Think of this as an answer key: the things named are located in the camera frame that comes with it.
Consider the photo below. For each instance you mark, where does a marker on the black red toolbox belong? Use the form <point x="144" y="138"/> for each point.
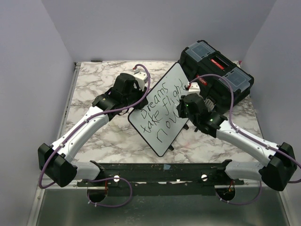
<point x="200" y="58"/>

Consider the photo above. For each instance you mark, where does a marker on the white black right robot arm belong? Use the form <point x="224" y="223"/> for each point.
<point x="275" y="164"/>

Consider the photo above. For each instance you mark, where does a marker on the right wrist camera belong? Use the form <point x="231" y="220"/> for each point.
<point x="193" y="88"/>

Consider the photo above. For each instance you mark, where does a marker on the black mounting base bar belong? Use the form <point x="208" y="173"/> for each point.
<point x="149" y="179"/>

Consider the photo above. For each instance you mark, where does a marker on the white whiteboard black frame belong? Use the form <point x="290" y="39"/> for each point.
<point x="158" y="122"/>

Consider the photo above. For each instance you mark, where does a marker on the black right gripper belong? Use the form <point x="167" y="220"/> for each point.
<point x="180" y="107"/>

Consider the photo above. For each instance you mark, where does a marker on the aluminium side rail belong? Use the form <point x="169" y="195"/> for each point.
<point x="68" y="101"/>

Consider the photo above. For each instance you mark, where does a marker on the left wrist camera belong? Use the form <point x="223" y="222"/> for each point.
<point x="143" y="82"/>

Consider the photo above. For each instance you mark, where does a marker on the blue tape piece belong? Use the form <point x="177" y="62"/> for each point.
<point x="166" y="167"/>

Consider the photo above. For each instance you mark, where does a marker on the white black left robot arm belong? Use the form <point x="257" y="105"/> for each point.
<point x="56" y="160"/>

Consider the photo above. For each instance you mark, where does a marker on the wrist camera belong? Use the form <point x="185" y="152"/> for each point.
<point x="143" y="82"/>
<point x="193" y="88"/>

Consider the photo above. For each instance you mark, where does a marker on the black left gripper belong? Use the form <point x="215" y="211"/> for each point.
<point x="141" y="104"/>

